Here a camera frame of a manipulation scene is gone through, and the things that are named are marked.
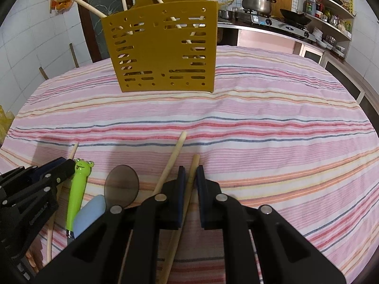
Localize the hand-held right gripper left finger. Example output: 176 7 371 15
34 166 187 284

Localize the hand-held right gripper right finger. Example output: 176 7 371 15
196 166 347 284

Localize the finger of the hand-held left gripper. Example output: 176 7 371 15
0 158 66 191
0 159 76 210

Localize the green frog handle utensil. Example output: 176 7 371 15
66 158 95 239

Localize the metal spoon with blue handle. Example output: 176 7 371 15
72 164 140 240

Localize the yellow slotted utensil holder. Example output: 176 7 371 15
101 0 219 93

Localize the yellow plastic bag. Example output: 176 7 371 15
0 105 15 142

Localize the pink striped tablecloth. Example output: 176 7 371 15
0 45 379 284

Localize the long wooden stick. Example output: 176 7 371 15
69 43 80 68

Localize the steel gas stove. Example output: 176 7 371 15
234 12 317 43

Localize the steel stockpot with lid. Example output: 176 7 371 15
239 0 276 14

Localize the black wok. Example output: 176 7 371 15
280 9 312 26

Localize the dark oil bottle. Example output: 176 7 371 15
302 0 317 16

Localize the row of condiment bottles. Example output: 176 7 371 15
315 0 353 33

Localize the steel corner shelf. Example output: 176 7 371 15
298 0 354 57

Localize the yellow wall poster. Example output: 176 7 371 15
338 0 354 14

